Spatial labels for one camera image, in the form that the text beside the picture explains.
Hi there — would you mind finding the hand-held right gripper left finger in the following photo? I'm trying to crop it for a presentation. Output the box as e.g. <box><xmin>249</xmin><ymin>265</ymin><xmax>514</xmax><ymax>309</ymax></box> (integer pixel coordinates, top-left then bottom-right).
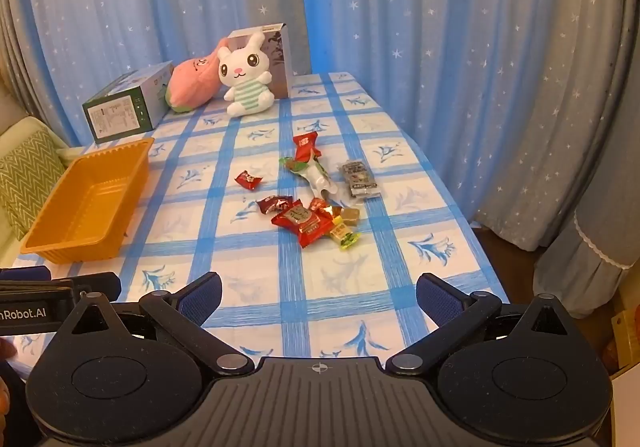
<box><xmin>52</xmin><ymin>272</ymin><xmax>253</xmax><ymax>376</ymax></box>

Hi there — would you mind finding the cream sofa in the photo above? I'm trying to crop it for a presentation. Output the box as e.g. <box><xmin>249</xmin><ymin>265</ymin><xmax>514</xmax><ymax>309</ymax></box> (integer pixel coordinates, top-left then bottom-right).
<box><xmin>0</xmin><ymin>114</ymin><xmax>81</xmax><ymax>268</ymax></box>

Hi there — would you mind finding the star-print curtain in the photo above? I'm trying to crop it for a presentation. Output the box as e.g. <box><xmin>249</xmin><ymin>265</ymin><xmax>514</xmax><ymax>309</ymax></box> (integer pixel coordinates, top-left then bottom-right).
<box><xmin>0</xmin><ymin>0</ymin><xmax>301</xmax><ymax>148</ymax></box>
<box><xmin>292</xmin><ymin>0</ymin><xmax>640</xmax><ymax>253</ymax></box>

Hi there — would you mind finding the green and white carton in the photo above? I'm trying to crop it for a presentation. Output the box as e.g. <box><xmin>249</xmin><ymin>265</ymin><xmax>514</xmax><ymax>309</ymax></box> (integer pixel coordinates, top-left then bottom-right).
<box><xmin>82</xmin><ymin>61</ymin><xmax>175</xmax><ymax>144</ymax></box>

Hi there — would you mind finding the yellow cardboard box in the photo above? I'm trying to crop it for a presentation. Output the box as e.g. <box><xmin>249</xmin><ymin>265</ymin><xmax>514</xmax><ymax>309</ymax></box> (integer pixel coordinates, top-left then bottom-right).
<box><xmin>607</xmin><ymin>304</ymin><xmax>640</xmax><ymax>378</ymax></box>

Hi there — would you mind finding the dark red candy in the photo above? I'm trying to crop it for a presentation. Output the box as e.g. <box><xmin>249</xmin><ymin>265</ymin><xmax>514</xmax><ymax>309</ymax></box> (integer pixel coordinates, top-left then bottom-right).
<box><xmin>256</xmin><ymin>195</ymin><xmax>294</xmax><ymax>214</ymax></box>

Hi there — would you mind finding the person's left hand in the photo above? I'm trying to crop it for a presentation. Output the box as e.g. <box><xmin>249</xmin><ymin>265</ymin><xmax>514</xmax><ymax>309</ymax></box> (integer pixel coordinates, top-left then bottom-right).
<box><xmin>0</xmin><ymin>337</ymin><xmax>17</xmax><ymax>435</ymax></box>

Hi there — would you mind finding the blue checked tablecloth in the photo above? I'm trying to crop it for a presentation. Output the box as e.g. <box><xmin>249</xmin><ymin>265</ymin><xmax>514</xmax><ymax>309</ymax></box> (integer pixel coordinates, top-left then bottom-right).
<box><xmin>10</xmin><ymin>72</ymin><xmax>511</xmax><ymax>368</ymax></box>

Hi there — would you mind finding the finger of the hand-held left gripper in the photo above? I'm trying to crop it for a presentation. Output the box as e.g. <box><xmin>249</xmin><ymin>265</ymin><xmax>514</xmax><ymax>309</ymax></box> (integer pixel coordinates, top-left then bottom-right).
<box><xmin>0</xmin><ymin>265</ymin><xmax>51</xmax><ymax>282</ymax></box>
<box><xmin>80</xmin><ymin>272</ymin><xmax>122</xmax><ymax>302</ymax></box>

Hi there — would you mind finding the green snack wrapper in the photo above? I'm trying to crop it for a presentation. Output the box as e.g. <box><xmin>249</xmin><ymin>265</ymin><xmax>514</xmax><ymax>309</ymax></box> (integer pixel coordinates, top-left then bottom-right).
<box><xmin>279</xmin><ymin>156</ymin><xmax>313</xmax><ymax>175</ymax></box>

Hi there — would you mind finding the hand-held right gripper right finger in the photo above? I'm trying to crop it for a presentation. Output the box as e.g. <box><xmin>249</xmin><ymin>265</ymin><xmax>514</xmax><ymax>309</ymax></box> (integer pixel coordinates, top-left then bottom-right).
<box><xmin>387</xmin><ymin>273</ymin><xmax>586</xmax><ymax>376</ymax></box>

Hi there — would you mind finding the dark grey snack packet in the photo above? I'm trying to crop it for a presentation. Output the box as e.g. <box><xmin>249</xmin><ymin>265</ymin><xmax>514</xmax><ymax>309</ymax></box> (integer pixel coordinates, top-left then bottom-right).
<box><xmin>337</xmin><ymin>159</ymin><xmax>382</xmax><ymax>200</ymax></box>

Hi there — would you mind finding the small red candy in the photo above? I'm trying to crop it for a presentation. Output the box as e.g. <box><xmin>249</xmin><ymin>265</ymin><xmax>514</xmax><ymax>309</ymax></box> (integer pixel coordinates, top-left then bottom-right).
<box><xmin>235</xmin><ymin>170</ymin><xmax>264</xmax><ymax>190</ymax></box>

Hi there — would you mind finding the grey lace-trimmed curtain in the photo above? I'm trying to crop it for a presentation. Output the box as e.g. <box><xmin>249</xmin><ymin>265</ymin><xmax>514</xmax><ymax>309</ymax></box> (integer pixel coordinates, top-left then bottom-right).
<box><xmin>532</xmin><ymin>197</ymin><xmax>640</xmax><ymax>320</ymax></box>

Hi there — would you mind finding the green zigzag cushion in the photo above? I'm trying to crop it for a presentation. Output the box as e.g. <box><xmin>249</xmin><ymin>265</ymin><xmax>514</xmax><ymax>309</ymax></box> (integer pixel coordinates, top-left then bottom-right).
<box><xmin>0</xmin><ymin>131</ymin><xmax>67</xmax><ymax>243</ymax></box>

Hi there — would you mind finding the brown printed box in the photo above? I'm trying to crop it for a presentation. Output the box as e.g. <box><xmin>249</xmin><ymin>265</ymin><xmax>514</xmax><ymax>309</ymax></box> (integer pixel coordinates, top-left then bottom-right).
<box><xmin>227</xmin><ymin>23</ymin><xmax>292</xmax><ymax>98</ymax></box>

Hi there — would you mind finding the large red snack packet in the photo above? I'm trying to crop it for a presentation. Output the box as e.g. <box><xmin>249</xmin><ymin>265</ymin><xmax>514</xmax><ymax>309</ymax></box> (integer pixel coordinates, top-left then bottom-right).
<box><xmin>271</xmin><ymin>201</ymin><xmax>335</xmax><ymax>249</ymax></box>

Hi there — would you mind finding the orange plastic tray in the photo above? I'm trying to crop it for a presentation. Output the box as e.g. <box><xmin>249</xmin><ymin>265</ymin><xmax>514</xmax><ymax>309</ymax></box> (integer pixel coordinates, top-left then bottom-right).
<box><xmin>20</xmin><ymin>137</ymin><xmax>156</xmax><ymax>264</ymax></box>

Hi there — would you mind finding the orange red candy wrapper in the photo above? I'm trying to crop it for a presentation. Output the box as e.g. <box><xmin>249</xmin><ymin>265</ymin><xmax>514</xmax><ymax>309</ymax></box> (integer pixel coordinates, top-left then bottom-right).
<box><xmin>308</xmin><ymin>197</ymin><xmax>343</xmax><ymax>218</ymax></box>

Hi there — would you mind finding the yellow green candy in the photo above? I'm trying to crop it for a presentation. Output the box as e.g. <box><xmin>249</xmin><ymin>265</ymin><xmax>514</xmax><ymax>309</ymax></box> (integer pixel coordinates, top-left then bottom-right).
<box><xmin>330</xmin><ymin>223</ymin><xmax>362</xmax><ymax>252</ymax></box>

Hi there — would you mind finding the pink peach plush toy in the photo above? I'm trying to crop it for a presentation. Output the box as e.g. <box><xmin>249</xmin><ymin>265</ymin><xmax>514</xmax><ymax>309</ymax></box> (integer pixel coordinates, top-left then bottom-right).
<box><xmin>165</xmin><ymin>38</ymin><xmax>231</xmax><ymax>114</ymax></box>

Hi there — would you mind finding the clear white snack packet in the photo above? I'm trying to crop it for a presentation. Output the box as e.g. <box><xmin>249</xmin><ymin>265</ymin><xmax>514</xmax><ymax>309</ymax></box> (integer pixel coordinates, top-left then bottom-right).
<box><xmin>300</xmin><ymin>159</ymin><xmax>338</xmax><ymax>202</ymax></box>

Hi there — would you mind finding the white bunny plush toy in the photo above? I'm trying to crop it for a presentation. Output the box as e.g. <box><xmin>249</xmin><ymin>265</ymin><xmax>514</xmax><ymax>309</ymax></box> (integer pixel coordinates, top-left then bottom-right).
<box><xmin>217</xmin><ymin>32</ymin><xmax>275</xmax><ymax>118</ymax></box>

